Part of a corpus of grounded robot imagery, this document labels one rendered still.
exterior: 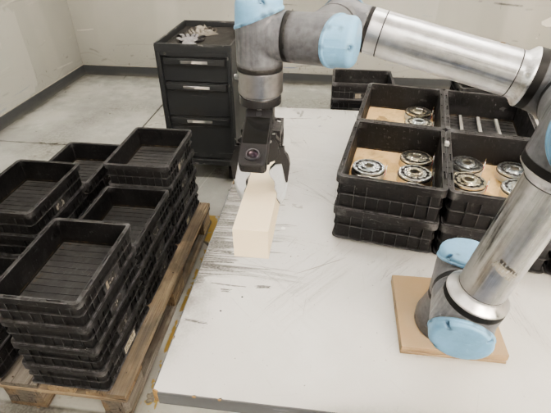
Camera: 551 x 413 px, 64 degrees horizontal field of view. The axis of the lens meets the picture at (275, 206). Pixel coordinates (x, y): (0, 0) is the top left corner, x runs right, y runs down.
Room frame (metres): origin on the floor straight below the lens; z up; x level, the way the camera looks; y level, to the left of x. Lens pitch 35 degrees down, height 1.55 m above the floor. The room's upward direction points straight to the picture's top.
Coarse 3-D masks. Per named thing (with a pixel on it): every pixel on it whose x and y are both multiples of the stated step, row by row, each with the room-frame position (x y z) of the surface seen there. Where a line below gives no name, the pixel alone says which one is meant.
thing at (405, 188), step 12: (360, 120) 1.42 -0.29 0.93; (444, 132) 1.32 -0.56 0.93; (348, 144) 1.24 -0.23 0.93; (444, 156) 1.16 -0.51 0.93; (444, 168) 1.09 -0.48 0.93; (336, 180) 1.06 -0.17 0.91; (348, 180) 1.04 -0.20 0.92; (360, 180) 1.03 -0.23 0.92; (372, 180) 1.02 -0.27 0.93; (384, 180) 1.02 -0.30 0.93; (444, 180) 1.02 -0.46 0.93; (408, 192) 0.99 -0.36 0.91; (420, 192) 0.98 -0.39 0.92; (432, 192) 0.97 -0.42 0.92; (444, 192) 0.97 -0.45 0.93
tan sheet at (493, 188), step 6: (486, 168) 1.26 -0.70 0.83; (492, 168) 1.26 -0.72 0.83; (486, 174) 1.22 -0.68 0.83; (492, 174) 1.22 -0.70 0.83; (486, 180) 1.18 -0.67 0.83; (492, 180) 1.18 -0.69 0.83; (498, 180) 1.18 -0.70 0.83; (486, 186) 1.15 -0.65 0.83; (492, 186) 1.15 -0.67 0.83; (498, 186) 1.15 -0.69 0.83; (486, 192) 1.12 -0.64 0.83; (492, 192) 1.12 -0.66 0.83; (498, 192) 1.12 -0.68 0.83
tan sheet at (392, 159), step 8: (360, 152) 1.37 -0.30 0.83; (368, 152) 1.37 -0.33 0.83; (376, 152) 1.37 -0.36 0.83; (384, 152) 1.37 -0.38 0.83; (392, 152) 1.37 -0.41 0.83; (376, 160) 1.32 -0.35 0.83; (384, 160) 1.32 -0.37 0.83; (392, 160) 1.32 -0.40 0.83; (392, 168) 1.26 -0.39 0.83; (384, 176) 1.21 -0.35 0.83; (392, 176) 1.21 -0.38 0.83
